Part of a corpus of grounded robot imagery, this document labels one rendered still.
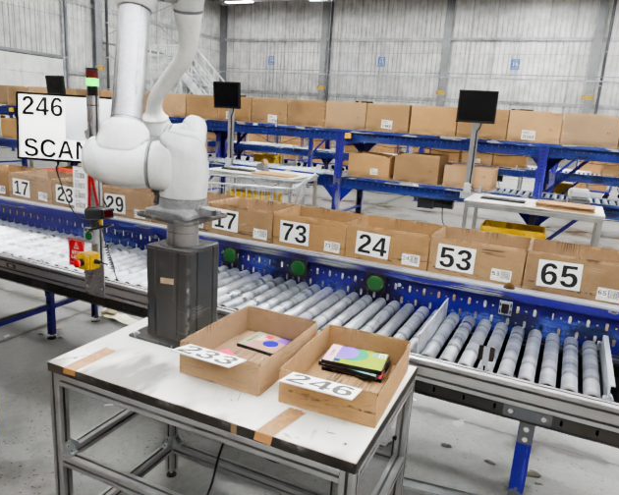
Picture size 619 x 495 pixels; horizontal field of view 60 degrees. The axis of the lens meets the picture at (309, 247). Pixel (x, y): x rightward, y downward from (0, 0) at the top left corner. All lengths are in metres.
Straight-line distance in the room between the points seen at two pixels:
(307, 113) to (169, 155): 5.93
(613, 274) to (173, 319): 1.64
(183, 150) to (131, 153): 0.16
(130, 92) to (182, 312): 0.73
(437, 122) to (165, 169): 5.52
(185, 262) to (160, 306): 0.20
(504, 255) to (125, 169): 1.51
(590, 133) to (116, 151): 5.72
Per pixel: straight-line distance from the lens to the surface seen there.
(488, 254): 2.37
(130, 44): 1.93
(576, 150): 6.78
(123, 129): 1.83
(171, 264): 1.83
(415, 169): 6.82
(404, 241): 2.44
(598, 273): 2.37
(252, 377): 1.56
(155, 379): 1.68
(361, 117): 7.30
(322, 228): 2.57
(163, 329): 1.92
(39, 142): 2.79
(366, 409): 1.46
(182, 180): 1.77
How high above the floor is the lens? 1.52
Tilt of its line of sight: 14 degrees down
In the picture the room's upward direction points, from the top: 4 degrees clockwise
